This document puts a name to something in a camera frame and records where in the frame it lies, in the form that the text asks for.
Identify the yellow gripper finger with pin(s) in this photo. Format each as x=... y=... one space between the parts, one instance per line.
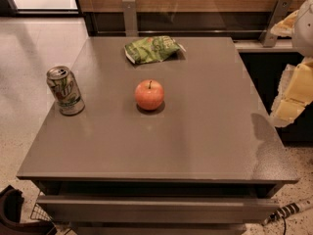
x=285 y=27

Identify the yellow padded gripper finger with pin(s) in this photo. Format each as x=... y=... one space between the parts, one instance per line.
x=295 y=93

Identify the green jalapeno chip bag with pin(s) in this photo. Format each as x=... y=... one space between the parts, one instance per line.
x=151 y=49

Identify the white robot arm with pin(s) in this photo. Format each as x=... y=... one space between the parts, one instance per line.
x=302 y=37

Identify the red apple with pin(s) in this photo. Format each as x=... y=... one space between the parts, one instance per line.
x=149 y=94

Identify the silver 7up soda can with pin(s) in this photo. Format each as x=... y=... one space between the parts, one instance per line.
x=64 y=87

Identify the grey cabinet drawer front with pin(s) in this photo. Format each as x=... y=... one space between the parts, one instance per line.
x=157 y=209

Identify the dark brown chair seat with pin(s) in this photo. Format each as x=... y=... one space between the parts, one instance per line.
x=11 y=201

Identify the right metal wall bracket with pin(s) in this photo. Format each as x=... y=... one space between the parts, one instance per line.
x=267 y=38

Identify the metal wall bracket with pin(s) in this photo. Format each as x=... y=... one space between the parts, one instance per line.
x=267 y=38
x=130 y=17

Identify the left metal wall bracket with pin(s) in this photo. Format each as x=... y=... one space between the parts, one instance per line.
x=130 y=17

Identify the wire mesh basket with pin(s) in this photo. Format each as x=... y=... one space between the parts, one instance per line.
x=38 y=213

